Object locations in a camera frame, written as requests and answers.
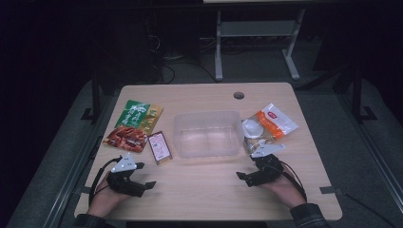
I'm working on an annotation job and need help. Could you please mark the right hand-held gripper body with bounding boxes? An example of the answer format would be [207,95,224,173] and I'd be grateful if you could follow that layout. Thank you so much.
[245,142,286,188]

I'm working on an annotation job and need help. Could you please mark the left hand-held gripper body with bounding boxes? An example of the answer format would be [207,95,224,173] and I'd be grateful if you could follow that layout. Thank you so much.
[106,152,146,198]

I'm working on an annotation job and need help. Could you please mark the green and red seasoning packet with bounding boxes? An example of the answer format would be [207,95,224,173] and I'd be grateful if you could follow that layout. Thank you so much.
[103,99,164,154]

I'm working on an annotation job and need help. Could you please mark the clear plastic container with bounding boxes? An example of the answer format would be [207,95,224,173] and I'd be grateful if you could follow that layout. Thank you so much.
[172,110,245,160]

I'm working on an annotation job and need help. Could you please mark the person's right hand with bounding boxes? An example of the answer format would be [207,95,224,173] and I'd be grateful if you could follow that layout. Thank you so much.
[259,170,307,209]

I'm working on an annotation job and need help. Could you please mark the person's left hand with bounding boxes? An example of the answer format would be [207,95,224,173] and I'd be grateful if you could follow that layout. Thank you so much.
[86,180,131,219]

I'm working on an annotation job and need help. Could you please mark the small jar with white lid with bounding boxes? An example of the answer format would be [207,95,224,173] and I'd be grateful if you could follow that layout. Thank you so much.
[241,117,271,155]

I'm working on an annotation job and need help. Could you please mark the white and orange packet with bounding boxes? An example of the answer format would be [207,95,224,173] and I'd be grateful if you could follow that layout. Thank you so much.
[255,103,299,141]

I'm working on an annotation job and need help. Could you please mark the black stand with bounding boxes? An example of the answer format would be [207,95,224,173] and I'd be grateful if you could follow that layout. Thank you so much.
[80,70,103,124]
[347,65,378,124]

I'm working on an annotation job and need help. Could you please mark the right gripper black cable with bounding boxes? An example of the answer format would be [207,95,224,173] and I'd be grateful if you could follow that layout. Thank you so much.
[279,161,308,202]

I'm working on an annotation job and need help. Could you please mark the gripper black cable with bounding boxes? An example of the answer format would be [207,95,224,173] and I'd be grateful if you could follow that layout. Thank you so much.
[279,161,308,202]
[88,156,123,205]

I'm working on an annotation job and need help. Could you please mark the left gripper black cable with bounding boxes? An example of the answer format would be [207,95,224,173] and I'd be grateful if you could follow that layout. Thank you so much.
[88,156,123,205]

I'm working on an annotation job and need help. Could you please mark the black floor cables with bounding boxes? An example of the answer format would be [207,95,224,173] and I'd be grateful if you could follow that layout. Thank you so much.
[148,31,220,85]

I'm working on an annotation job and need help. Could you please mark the thin black floor cable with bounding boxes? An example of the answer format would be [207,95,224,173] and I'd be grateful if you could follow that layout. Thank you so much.
[343,192,393,228]

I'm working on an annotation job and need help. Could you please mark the grey metal stand frame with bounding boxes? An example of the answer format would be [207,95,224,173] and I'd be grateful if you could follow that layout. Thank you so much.
[214,9,307,82]

